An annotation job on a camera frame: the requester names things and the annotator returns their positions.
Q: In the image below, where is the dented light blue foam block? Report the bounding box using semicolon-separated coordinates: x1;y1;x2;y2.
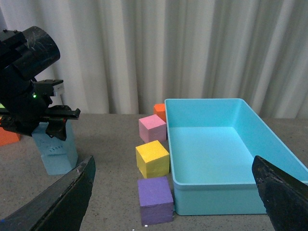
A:
32;121;77;157

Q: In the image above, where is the orange foam block left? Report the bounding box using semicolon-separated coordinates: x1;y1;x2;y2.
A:
0;128;21;146

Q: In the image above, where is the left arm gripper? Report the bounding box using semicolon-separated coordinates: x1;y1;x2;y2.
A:
0;79;80;141

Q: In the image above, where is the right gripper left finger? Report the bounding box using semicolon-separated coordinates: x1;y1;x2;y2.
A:
0;156;96;231

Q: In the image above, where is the purple foam block right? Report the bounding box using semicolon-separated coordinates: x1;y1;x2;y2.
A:
137;176;174;226

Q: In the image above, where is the orange foam block right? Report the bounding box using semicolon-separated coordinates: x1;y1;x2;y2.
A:
153;103;167;122

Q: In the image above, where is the white curtain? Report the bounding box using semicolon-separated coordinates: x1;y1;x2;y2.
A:
0;0;308;118

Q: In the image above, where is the orange foam block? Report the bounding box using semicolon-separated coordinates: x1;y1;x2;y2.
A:
153;103;167;122
0;128;21;146

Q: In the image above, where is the light blue plastic bin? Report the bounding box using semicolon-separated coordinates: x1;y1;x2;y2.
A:
165;99;308;216

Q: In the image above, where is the pink foam block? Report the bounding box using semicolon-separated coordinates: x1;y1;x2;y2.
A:
139;115;167;143

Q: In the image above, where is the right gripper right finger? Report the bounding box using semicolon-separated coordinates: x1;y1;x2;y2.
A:
252;155;308;231

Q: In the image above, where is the yellow foam block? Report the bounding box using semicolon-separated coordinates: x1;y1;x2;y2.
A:
135;141;170;179

